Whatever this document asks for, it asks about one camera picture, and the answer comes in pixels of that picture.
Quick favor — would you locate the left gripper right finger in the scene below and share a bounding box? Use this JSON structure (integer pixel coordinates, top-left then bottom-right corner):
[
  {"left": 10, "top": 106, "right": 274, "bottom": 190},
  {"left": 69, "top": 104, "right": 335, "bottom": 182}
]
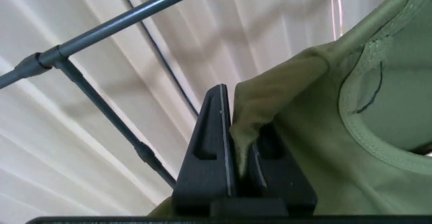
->
[{"left": 241, "top": 122, "right": 319, "bottom": 217}]

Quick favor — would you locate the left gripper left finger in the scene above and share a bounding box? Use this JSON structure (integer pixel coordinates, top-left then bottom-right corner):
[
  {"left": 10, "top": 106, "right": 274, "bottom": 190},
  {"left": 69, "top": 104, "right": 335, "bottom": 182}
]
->
[{"left": 171, "top": 83, "right": 238, "bottom": 217}]

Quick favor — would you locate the green shirt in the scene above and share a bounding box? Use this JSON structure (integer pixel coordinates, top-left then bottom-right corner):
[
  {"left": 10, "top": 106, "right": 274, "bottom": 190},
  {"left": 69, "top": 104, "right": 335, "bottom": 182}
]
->
[{"left": 146, "top": 0, "right": 432, "bottom": 217}]

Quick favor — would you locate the black clothes rack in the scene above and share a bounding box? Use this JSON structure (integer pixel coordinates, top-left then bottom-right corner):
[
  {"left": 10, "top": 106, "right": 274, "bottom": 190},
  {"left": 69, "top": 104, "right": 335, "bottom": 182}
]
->
[{"left": 0, "top": 0, "right": 223, "bottom": 189}]

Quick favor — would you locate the pink clothes hanger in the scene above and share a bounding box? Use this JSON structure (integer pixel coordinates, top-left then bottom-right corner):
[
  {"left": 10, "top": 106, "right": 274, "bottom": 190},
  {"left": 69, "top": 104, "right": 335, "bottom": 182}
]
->
[{"left": 329, "top": 0, "right": 345, "bottom": 43}]

